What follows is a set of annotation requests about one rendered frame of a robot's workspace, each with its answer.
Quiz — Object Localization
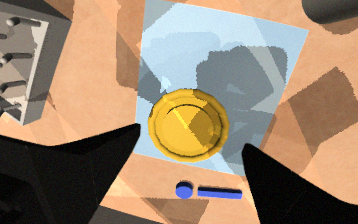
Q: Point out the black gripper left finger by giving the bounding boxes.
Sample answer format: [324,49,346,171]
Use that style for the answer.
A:
[0,123,141,224]

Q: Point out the grey cylinder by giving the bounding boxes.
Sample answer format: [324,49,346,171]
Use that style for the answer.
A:
[301,0,358,24]

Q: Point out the light blue flat mat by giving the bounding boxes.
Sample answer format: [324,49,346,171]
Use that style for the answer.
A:
[134,0,309,176]

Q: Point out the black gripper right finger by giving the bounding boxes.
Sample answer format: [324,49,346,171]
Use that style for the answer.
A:
[242,143,358,224]

